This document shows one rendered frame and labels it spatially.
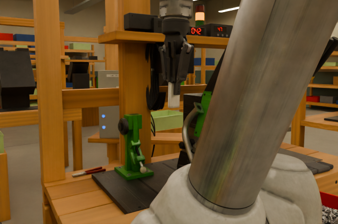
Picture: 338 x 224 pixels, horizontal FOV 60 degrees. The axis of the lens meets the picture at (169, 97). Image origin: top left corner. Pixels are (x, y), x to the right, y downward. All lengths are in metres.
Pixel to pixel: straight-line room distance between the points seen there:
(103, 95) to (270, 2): 1.26
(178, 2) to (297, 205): 0.53
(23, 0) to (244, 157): 11.06
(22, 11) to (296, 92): 11.02
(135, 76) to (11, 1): 9.92
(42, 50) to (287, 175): 1.07
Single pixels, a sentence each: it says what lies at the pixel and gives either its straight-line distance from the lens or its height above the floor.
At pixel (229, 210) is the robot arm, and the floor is 1.20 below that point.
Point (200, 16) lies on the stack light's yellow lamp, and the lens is 1.72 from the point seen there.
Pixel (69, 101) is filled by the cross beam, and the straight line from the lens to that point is 1.46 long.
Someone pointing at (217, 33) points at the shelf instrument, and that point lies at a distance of 1.63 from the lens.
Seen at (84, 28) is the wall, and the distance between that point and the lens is 11.67.
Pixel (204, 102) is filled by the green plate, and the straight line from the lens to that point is 1.33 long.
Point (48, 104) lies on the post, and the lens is 1.35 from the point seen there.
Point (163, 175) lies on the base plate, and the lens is 1.35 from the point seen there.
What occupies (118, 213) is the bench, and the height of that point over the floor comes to 0.88.
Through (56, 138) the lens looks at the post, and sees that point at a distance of 1.38.
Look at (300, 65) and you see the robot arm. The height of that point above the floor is 1.38.
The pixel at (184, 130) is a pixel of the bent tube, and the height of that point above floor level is 1.09.
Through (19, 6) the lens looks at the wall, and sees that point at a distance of 11.24.
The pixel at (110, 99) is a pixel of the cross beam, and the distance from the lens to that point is 1.51.
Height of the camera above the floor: 1.38
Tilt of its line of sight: 6 degrees down
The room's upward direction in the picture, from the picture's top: straight up
